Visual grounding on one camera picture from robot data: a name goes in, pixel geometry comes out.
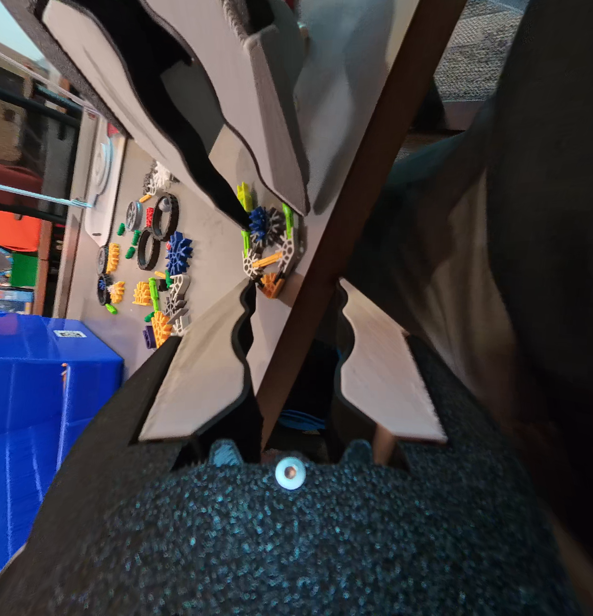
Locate blue printed box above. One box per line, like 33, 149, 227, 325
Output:
0, 286, 34, 313

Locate interlocked blue grey snowflake connectors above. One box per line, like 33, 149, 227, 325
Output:
248, 206, 286, 244

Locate dark teal cloth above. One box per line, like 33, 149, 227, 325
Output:
390, 140, 480, 188

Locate white tray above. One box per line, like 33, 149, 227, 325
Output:
84, 115, 128, 248

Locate large blue connector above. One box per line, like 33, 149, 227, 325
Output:
165, 231, 193, 276

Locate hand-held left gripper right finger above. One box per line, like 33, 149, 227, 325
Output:
334, 279, 447, 443

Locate grey round disc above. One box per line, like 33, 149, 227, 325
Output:
95, 142, 115, 195

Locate green box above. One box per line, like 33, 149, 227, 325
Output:
11, 252, 38, 288

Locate black rubber tire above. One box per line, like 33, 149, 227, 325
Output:
136, 228, 162, 271
152, 192, 180, 241

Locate person's black garment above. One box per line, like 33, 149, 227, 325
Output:
489, 0, 593, 482

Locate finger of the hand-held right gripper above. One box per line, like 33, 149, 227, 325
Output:
142, 0, 311, 217
41, 0, 252, 230

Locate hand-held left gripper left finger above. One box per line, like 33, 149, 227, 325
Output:
138, 279, 257, 442

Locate blue plastic bin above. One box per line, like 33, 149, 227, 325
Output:
0, 310, 125, 583

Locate yellow grey connector rod assembly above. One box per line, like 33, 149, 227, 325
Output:
242, 226, 308, 300

